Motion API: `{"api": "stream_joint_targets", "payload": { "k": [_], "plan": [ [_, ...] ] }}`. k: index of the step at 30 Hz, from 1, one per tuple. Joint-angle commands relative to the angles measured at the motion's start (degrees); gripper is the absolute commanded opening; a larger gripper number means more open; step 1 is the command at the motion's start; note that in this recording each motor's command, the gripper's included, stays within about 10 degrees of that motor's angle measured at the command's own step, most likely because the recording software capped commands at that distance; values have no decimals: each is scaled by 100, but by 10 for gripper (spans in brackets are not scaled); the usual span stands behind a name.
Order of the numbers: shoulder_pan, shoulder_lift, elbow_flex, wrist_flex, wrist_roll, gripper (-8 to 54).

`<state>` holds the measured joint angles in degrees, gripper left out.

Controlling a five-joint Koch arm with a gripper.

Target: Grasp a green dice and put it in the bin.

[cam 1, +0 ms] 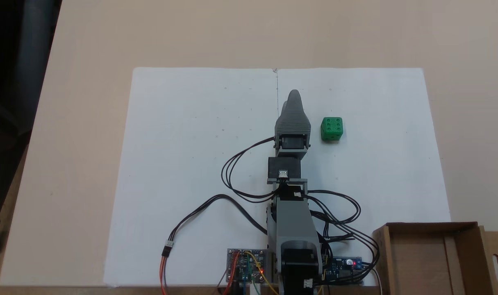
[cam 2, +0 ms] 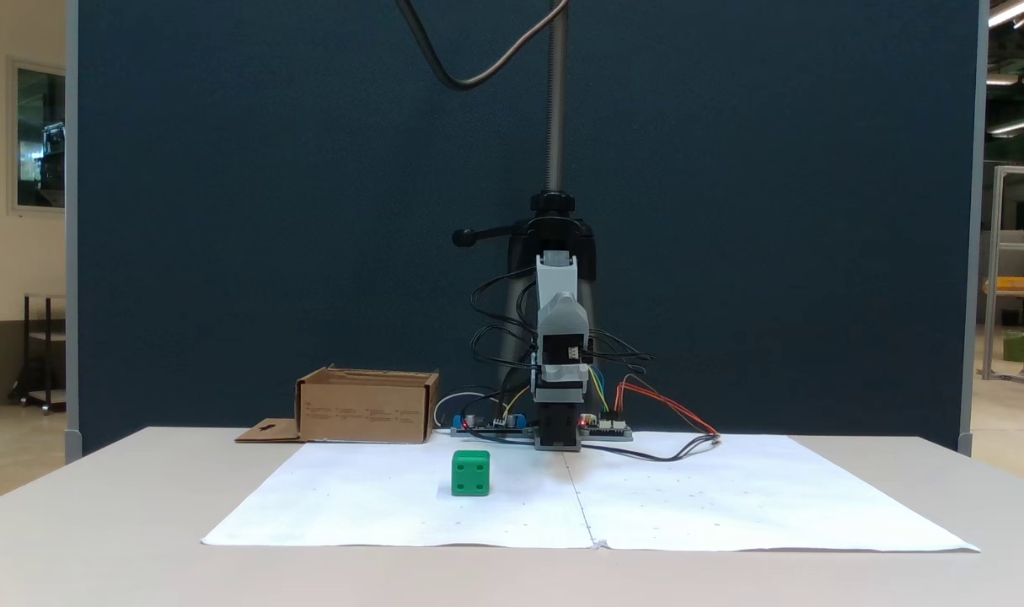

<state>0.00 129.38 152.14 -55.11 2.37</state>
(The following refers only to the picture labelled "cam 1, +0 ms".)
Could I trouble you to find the green die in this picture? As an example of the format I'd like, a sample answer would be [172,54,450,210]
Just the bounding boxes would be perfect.
[321,117,343,142]

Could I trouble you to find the dark driver circuit board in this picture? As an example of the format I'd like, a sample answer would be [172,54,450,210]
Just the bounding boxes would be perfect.
[227,249,270,284]

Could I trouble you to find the blue circuit board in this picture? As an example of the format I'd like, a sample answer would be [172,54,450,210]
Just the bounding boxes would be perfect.
[322,257,364,286]

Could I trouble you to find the brown cardboard box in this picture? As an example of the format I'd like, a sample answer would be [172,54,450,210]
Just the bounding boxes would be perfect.
[372,222,498,295]

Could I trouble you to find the black chair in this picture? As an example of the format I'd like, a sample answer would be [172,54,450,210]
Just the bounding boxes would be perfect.
[0,0,63,257]

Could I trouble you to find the black servo cable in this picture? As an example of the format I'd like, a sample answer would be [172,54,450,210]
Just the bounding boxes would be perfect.
[221,137,276,204]
[310,209,381,284]
[304,189,361,225]

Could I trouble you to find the black cable white connector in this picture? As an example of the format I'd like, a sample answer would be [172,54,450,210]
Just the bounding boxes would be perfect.
[165,194,270,258]

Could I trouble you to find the orange red wire bundle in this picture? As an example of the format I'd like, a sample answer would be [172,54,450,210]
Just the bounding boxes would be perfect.
[159,253,171,295]

